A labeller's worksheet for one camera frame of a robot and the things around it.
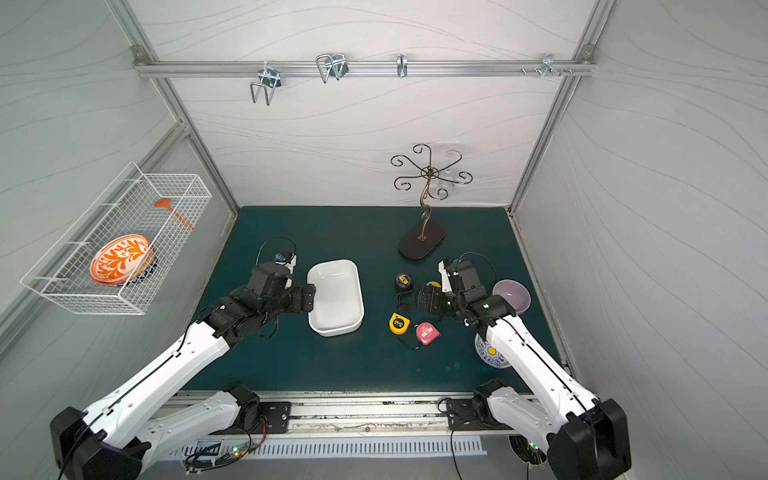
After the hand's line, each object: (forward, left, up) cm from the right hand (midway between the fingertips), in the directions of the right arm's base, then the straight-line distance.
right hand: (430, 294), depth 81 cm
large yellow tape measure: (+10, -2, -12) cm, 16 cm away
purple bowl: (+8, -28, -12) cm, 32 cm away
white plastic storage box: (+3, +29, -14) cm, 32 cm away
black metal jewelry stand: (+30, 0, -12) cm, 32 cm away
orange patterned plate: (-6, +69, +22) cm, 72 cm away
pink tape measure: (-6, +1, -12) cm, 14 cm away
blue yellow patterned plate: (-11, -17, -14) cm, 25 cm away
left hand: (-2, +36, +5) cm, 36 cm away
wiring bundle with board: (-39, +54, -14) cm, 68 cm away
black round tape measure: (+10, +8, -10) cm, 16 cm away
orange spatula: (+14, +72, +20) cm, 76 cm away
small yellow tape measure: (-4, +9, -12) cm, 15 cm away
